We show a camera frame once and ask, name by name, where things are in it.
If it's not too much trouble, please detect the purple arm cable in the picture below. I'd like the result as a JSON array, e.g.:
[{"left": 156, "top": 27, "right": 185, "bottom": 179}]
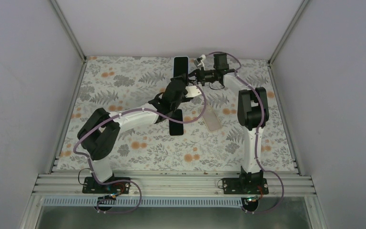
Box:
[
  {"left": 202, "top": 51, "right": 285, "bottom": 216},
  {"left": 73, "top": 83, "right": 207, "bottom": 216}
]

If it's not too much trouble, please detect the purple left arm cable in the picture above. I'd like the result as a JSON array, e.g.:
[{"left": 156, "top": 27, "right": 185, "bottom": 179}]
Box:
[{"left": 73, "top": 83, "right": 207, "bottom": 216}]

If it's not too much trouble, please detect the light blue phone case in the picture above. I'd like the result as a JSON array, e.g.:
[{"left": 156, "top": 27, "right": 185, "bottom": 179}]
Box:
[{"left": 173, "top": 56, "right": 190, "bottom": 79}]

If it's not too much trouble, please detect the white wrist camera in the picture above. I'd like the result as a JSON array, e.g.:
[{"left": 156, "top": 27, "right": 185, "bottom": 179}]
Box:
[
  {"left": 185, "top": 85, "right": 202, "bottom": 98},
  {"left": 193, "top": 54, "right": 206, "bottom": 69}
]

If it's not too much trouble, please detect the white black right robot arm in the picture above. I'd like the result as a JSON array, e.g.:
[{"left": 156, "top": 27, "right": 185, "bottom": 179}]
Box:
[{"left": 189, "top": 52, "right": 268, "bottom": 194}]

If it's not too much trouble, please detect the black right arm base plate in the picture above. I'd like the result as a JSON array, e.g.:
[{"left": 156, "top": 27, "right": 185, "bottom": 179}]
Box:
[{"left": 222, "top": 178, "right": 269, "bottom": 195}]

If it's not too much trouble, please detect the slotted grey cable duct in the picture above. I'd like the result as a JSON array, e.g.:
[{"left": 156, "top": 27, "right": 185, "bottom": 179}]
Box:
[{"left": 42, "top": 196, "right": 243, "bottom": 208}]

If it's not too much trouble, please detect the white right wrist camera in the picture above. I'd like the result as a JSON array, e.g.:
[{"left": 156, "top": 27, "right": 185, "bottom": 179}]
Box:
[{"left": 193, "top": 54, "right": 206, "bottom": 69}]

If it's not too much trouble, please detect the black phone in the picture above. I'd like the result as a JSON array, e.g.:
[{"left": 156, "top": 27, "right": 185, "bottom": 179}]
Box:
[
  {"left": 169, "top": 109, "right": 184, "bottom": 136},
  {"left": 173, "top": 57, "right": 188, "bottom": 78}
]

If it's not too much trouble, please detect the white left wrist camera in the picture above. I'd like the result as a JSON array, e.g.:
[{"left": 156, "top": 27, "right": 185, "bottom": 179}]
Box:
[{"left": 185, "top": 85, "right": 202, "bottom": 98}]

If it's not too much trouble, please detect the beige phone case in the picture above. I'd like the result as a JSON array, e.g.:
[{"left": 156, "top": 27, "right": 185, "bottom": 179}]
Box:
[{"left": 202, "top": 105, "right": 222, "bottom": 132}]

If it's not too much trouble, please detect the floral patterned table mat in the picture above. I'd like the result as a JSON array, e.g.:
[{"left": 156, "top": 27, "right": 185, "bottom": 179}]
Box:
[{"left": 56, "top": 56, "right": 295, "bottom": 172}]

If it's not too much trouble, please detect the aluminium front rail frame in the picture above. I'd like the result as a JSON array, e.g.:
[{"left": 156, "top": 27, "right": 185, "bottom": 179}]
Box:
[{"left": 32, "top": 171, "right": 316, "bottom": 197}]

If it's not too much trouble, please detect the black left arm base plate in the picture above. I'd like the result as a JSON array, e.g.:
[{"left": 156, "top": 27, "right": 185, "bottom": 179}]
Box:
[{"left": 82, "top": 177, "right": 131, "bottom": 195}]

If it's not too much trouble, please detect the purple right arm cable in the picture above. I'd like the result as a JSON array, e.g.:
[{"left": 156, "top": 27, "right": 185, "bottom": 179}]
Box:
[{"left": 202, "top": 51, "right": 285, "bottom": 216}]

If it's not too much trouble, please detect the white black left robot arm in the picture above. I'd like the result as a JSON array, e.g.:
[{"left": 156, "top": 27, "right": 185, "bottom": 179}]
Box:
[{"left": 73, "top": 73, "right": 201, "bottom": 193}]

